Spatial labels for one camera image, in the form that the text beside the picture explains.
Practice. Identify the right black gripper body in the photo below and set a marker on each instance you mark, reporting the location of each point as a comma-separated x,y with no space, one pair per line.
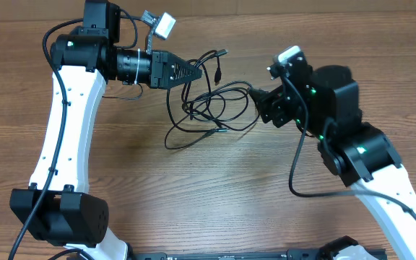
276,109

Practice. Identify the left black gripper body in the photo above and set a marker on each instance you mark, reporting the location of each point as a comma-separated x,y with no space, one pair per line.
158,61

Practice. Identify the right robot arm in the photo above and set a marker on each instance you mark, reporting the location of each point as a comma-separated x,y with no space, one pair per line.
324,103

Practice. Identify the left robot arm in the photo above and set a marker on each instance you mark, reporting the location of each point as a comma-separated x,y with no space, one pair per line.
56,206

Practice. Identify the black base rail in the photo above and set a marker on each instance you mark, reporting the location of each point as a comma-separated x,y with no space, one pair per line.
290,254

